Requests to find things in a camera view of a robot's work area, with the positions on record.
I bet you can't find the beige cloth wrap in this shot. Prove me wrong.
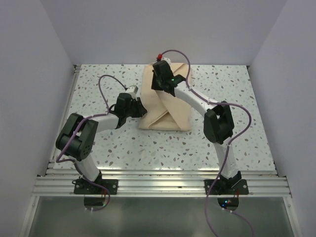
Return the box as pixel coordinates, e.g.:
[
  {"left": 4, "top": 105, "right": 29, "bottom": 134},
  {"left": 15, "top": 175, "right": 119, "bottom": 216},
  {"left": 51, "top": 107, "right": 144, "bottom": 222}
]
[{"left": 139, "top": 64, "right": 192, "bottom": 131}]

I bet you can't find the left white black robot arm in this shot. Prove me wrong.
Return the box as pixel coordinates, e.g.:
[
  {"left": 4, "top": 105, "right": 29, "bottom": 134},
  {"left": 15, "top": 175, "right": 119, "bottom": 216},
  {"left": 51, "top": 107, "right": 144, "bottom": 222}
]
[{"left": 55, "top": 93, "right": 147, "bottom": 194}]

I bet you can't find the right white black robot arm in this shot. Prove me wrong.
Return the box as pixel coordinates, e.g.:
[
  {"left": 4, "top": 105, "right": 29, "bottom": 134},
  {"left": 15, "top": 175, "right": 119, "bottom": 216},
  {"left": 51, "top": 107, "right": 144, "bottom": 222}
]
[{"left": 151, "top": 60, "right": 241, "bottom": 194}]

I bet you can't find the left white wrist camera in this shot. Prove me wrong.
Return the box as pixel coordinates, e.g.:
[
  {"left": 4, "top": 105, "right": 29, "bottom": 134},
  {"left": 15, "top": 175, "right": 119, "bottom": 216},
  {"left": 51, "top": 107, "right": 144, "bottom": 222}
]
[{"left": 125, "top": 85, "right": 138, "bottom": 99}]

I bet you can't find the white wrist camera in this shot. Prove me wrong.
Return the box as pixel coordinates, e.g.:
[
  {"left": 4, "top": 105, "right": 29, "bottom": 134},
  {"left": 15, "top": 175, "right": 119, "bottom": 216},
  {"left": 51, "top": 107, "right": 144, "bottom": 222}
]
[
  {"left": 125, "top": 85, "right": 138, "bottom": 99},
  {"left": 156, "top": 53, "right": 171, "bottom": 64}
]

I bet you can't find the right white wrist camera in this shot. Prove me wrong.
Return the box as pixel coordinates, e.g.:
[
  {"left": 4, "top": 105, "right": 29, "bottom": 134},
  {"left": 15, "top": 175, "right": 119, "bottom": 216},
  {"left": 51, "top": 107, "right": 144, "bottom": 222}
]
[{"left": 156, "top": 53, "right": 171, "bottom": 64}]

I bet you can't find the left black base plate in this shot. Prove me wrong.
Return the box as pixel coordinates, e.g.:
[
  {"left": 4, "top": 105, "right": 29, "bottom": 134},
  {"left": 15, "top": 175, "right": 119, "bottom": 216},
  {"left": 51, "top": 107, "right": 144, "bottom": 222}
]
[{"left": 72, "top": 178, "right": 119, "bottom": 195}]

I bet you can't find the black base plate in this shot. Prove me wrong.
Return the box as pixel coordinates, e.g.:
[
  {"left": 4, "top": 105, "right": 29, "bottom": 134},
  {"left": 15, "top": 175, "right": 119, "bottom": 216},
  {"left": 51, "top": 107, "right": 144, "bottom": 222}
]
[
  {"left": 209, "top": 179, "right": 249, "bottom": 195},
  {"left": 72, "top": 178, "right": 119, "bottom": 195}
]

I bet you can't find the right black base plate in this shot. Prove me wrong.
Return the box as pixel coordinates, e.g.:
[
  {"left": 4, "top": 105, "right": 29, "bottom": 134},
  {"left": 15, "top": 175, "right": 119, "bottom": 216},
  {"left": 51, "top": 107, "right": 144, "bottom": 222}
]
[{"left": 209, "top": 179, "right": 249, "bottom": 195}]

